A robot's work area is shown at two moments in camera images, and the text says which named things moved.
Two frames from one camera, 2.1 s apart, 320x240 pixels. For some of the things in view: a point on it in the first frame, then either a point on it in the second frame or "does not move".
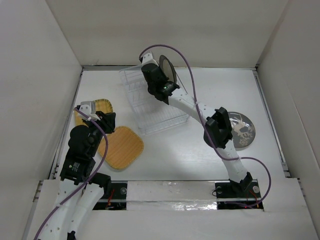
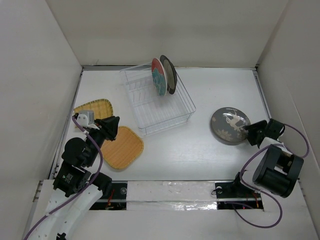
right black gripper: (165, 77) to (252, 128)
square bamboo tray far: (101, 105) does not move
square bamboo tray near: (124, 147) does not move
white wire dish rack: (151, 115) does not move
